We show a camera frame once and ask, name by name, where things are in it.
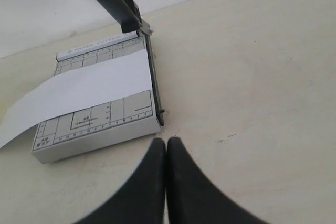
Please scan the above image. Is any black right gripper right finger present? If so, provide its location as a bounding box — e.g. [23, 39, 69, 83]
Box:
[166, 137, 265, 223]

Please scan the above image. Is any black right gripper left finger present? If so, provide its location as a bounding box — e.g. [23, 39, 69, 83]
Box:
[77, 138, 166, 224]

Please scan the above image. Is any white paper strip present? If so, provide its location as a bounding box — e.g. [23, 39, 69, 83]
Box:
[1, 49, 152, 146]

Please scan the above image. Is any black cutter blade arm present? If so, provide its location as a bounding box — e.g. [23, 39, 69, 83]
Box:
[96, 0, 164, 126]

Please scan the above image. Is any grey paper cutter base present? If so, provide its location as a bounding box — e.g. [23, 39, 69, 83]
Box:
[31, 32, 164, 164]

